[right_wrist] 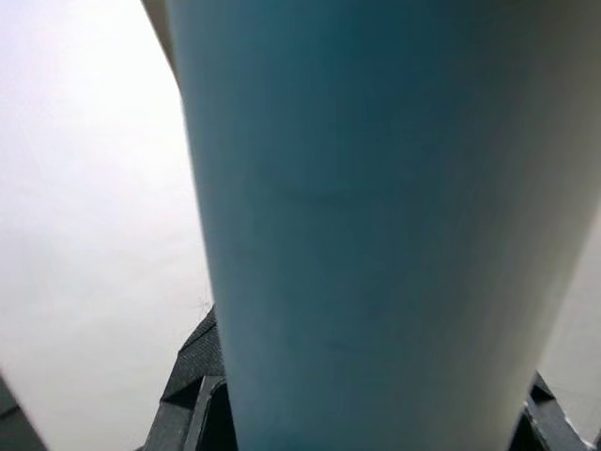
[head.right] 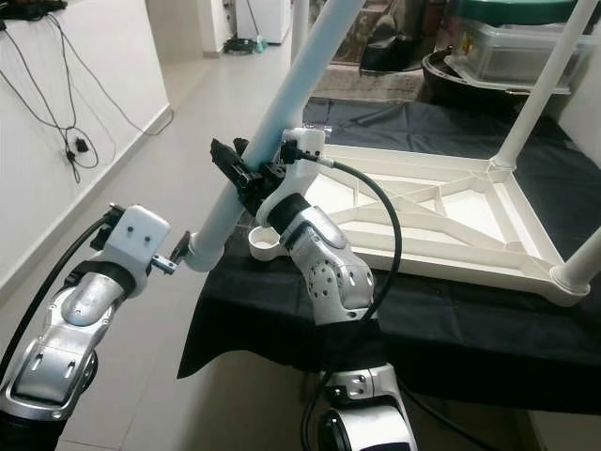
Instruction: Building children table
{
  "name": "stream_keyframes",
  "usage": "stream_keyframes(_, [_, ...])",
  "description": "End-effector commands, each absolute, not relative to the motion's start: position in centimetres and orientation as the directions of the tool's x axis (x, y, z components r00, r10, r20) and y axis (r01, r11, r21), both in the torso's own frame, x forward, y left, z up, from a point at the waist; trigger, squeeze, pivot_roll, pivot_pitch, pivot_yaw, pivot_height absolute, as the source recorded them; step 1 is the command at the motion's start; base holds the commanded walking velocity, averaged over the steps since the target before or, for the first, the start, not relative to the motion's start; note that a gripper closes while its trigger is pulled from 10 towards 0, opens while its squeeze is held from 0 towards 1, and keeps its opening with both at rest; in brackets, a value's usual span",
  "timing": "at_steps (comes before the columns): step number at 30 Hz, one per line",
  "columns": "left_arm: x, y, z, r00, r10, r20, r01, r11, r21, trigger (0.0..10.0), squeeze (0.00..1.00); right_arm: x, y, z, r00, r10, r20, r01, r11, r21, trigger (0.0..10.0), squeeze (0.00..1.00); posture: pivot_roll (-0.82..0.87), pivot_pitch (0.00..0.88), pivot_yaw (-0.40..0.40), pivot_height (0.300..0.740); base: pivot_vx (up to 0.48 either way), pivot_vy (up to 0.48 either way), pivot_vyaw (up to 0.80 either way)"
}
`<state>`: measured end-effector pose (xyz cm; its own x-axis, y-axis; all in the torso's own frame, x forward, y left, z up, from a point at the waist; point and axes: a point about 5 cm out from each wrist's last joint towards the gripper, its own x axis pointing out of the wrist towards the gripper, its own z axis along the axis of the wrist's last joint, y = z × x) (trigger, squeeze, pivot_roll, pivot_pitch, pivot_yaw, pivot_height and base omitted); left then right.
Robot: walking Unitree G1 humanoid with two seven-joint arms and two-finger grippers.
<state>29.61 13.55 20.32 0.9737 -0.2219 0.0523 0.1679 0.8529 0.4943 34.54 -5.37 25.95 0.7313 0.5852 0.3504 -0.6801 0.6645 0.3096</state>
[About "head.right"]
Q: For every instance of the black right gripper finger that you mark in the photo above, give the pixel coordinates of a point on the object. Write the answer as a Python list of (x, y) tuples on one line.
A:
[(244, 177), (246, 146)]

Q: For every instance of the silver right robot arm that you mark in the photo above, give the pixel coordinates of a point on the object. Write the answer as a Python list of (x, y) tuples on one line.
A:
[(338, 272)]

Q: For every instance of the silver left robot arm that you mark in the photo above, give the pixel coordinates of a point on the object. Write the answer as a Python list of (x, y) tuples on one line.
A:
[(66, 357)]

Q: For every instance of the orange lidded storage box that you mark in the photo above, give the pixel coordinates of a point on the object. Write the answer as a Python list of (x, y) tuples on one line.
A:
[(347, 47)]

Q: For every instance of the beige stone counter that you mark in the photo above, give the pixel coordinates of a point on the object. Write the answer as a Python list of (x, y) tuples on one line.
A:
[(376, 85)]

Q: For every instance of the black plastic bag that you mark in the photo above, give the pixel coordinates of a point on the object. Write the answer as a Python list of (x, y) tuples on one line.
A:
[(394, 42)]

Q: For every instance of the black wifi router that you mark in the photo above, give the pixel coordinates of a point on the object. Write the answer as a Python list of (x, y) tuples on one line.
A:
[(38, 9)]

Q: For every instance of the clear plastic container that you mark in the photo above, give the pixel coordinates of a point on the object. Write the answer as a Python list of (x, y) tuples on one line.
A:
[(507, 56)]

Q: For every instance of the green pot lid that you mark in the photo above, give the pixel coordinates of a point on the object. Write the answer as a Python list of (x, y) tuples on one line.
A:
[(507, 9)]

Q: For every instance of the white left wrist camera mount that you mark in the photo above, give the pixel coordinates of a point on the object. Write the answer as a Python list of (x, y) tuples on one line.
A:
[(141, 235)]

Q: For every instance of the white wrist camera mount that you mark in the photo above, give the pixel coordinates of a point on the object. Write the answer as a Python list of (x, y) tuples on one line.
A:
[(305, 146), (141, 235)]

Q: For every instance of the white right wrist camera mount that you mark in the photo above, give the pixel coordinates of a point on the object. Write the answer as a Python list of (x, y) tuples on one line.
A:
[(305, 146)]

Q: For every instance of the white wall socket with plug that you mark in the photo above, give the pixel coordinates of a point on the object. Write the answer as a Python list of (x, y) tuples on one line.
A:
[(80, 147)]

